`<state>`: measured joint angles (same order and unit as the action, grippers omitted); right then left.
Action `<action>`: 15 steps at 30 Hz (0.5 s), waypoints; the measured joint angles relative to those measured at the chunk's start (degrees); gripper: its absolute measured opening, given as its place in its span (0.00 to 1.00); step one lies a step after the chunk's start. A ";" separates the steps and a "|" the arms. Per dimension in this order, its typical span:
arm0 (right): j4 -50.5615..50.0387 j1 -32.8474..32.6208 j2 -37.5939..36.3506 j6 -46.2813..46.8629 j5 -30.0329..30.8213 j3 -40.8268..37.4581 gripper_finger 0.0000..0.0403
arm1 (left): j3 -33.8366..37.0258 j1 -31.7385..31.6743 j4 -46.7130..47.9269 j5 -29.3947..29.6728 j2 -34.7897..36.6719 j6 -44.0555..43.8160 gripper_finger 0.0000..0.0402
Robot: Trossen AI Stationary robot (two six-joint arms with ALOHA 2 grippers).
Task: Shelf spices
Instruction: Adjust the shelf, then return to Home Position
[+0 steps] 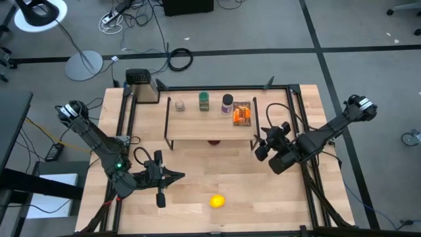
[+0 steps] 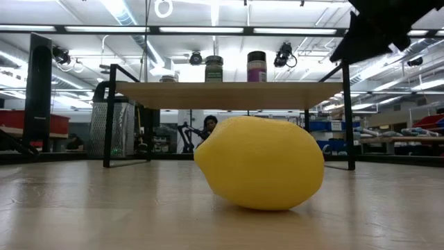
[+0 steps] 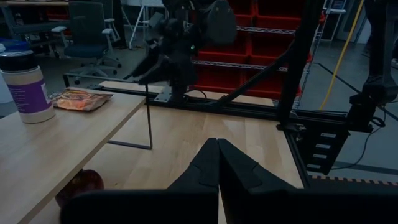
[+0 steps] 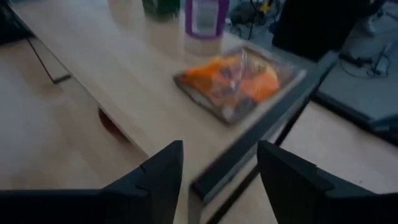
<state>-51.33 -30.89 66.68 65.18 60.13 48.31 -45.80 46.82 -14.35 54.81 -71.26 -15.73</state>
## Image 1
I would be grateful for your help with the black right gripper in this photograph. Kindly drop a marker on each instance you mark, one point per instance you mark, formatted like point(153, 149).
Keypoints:
point(274, 140)

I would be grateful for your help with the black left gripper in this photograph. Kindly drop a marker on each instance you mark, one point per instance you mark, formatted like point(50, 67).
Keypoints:
point(159, 194)

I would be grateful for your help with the orange brown taco seasoning packet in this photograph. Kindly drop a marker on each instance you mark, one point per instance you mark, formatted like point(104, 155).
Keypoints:
point(242, 114)

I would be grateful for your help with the black-lidded purple label spice jar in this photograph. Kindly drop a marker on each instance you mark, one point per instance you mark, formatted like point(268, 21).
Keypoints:
point(227, 103)

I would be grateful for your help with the green-lidded spice jar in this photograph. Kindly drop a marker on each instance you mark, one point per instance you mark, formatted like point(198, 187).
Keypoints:
point(204, 101)

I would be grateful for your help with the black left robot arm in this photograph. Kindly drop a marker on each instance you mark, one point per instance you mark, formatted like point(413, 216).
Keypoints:
point(95, 138)

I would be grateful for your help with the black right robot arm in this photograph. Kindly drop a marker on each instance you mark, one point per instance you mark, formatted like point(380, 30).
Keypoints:
point(329, 128)

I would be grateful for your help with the yellow lemon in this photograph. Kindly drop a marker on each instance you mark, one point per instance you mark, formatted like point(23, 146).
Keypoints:
point(217, 201)

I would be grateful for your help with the dark red round object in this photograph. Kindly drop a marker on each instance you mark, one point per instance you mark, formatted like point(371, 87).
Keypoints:
point(214, 142)

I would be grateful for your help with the cork-lidded glass spice jar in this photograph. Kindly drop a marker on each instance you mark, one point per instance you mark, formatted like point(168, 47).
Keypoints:
point(180, 106)

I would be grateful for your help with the perforated metal box, black top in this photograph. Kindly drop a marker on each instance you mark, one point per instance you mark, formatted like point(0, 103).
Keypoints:
point(143, 89)

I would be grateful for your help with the grey floor platform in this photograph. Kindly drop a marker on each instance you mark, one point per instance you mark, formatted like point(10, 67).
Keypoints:
point(59, 167)

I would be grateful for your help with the black power adapter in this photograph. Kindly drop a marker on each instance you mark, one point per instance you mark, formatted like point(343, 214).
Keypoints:
point(54, 152)

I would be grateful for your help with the white box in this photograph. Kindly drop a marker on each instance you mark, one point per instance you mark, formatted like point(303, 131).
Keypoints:
point(52, 205)

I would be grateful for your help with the small white tag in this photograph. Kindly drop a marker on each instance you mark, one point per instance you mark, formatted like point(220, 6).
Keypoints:
point(115, 59)

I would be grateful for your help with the grey castor wheel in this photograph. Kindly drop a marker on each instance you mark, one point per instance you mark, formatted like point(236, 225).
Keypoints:
point(410, 138)

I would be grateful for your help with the black cabinet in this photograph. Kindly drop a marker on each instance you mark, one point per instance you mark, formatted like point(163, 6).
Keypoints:
point(187, 7)

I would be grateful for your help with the black plug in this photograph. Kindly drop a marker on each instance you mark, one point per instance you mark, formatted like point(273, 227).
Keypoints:
point(406, 223)

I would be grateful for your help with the black desk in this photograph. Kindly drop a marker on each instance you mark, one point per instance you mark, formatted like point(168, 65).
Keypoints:
point(14, 125)

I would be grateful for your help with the white power strip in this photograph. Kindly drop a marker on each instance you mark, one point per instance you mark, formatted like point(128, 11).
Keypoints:
point(110, 16)

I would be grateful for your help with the grey chair base with castors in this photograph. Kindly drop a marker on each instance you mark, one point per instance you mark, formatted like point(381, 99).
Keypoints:
point(408, 7)

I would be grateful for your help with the black wheeled stand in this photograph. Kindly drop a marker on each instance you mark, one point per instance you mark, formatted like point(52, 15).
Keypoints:
point(5, 62)

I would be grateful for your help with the black curved device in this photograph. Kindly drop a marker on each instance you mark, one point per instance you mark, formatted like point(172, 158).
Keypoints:
point(36, 14)

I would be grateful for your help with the wooden shelf, black metal frame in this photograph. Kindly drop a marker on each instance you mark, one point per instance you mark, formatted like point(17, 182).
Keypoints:
point(197, 128)

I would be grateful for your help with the black aluminium table frame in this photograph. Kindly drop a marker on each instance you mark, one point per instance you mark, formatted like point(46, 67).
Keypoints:
point(190, 88)

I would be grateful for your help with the white round pedestal table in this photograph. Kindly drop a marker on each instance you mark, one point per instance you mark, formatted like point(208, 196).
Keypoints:
point(84, 66)

